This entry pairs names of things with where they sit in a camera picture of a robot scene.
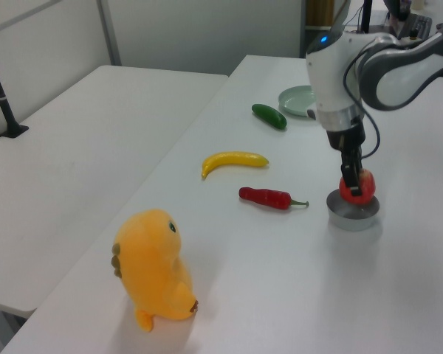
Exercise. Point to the black camera stand pole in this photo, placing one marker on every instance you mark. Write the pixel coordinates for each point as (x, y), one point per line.
(1, 99)

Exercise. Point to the yellow wooden panel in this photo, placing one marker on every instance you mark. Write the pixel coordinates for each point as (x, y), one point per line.
(319, 13)

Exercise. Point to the pale green plate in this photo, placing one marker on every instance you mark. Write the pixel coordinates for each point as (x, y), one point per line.
(295, 101)

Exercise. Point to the red chili pepper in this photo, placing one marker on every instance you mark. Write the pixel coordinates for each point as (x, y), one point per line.
(266, 197)

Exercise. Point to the orange plush toy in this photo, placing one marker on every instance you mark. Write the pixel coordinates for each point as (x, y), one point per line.
(151, 265)

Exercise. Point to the white side table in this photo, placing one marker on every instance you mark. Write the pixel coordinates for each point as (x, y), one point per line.
(77, 166)

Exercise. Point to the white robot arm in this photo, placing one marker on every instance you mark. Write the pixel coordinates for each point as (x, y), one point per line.
(332, 73)

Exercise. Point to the grey bowl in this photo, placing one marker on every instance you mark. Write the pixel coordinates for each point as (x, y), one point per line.
(350, 221)

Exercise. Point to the yellow banana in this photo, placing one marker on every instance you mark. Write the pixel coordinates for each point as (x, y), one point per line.
(232, 160)

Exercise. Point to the black keyboard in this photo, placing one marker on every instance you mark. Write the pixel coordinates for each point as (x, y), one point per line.
(422, 26)

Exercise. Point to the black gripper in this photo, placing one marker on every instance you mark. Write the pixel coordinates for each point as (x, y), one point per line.
(345, 138)

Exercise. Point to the black vertical pole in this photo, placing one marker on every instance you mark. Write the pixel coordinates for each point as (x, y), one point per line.
(367, 14)

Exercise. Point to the red apple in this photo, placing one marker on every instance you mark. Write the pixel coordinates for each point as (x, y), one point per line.
(368, 188)

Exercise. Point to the green cucumber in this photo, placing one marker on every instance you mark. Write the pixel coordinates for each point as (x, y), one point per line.
(268, 116)

